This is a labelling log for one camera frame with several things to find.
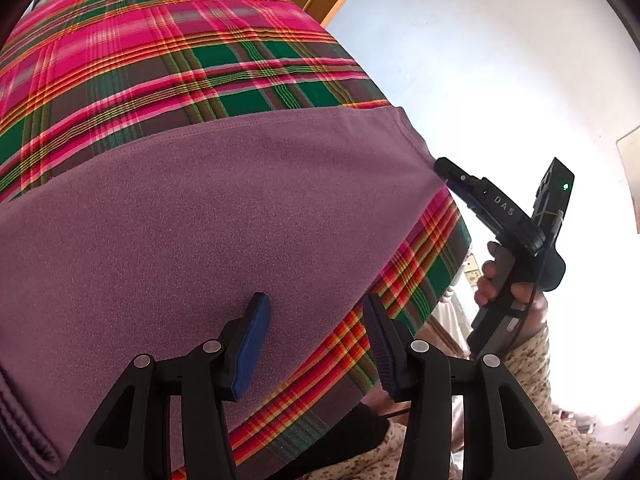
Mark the purple fleece pants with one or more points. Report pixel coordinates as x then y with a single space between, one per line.
200 210

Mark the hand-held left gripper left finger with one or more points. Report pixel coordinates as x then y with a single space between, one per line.
252 350

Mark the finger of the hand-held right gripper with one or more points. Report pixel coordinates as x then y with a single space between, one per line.
457 177

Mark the person's right forearm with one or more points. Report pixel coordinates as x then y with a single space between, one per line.
545 375

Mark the person's right hand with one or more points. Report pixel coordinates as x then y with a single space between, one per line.
532 305

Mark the pale flat board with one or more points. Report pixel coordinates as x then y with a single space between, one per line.
631 180

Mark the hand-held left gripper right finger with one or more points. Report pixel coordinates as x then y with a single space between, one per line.
377 355

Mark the plaid bed sheet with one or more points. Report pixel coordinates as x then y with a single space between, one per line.
175 50

